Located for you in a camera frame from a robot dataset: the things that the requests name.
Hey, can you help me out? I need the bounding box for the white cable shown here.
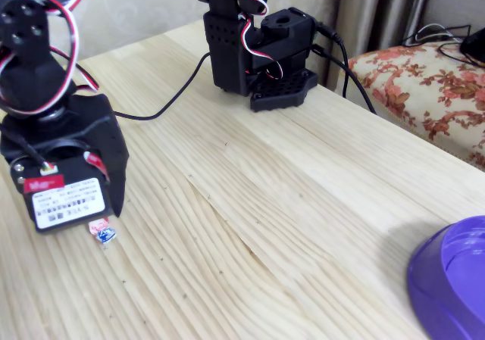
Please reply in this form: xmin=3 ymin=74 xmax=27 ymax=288
xmin=415 ymin=22 xmax=455 ymax=40

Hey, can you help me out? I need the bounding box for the black base plug cable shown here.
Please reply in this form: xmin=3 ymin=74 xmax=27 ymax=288
xmin=311 ymin=43 xmax=377 ymax=115
xmin=314 ymin=21 xmax=350 ymax=98

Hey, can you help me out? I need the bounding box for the white candy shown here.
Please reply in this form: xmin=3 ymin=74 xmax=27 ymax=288
xmin=87 ymin=218 xmax=117 ymax=245

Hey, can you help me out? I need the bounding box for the black device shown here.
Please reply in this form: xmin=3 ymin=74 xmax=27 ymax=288
xmin=459 ymin=27 xmax=485 ymax=67

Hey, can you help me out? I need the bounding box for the floral patterned sofa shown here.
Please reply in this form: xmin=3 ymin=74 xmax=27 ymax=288
xmin=346 ymin=42 xmax=485 ymax=170

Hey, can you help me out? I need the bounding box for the purple plastic bowl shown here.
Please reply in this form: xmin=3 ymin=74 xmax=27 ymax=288
xmin=407 ymin=214 xmax=485 ymax=340

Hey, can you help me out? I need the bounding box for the thin black cable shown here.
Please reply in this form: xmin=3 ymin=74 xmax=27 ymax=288
xmin=437 ymin=42 xmax=485 ymax=68

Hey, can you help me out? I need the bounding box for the beige curtain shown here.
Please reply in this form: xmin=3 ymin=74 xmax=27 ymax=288
xmin=335 ymin=0 xmax=437 ymax=57

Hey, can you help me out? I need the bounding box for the black camera cable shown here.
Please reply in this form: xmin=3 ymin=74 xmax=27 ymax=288
xmin=112 ymin=51 xmax=211 ymax=122

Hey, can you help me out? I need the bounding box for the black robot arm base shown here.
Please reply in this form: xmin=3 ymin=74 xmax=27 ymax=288
xmin=202 ymin=6 xmax=319 ymax=113

